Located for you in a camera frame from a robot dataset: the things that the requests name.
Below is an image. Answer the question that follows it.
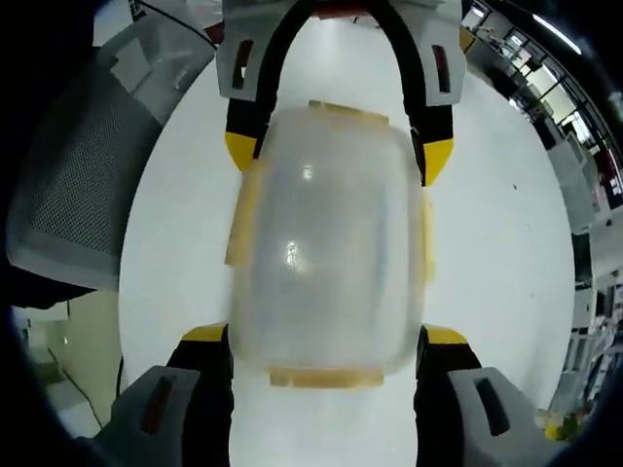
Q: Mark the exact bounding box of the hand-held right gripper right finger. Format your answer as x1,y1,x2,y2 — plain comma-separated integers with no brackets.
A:
413,324,549,467

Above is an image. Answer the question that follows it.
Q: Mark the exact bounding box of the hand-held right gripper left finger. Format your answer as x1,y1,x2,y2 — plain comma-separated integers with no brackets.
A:
104,323,238,467

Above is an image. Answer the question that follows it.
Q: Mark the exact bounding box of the potted green plant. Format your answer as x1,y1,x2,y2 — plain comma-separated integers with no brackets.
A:
543,412,586,442

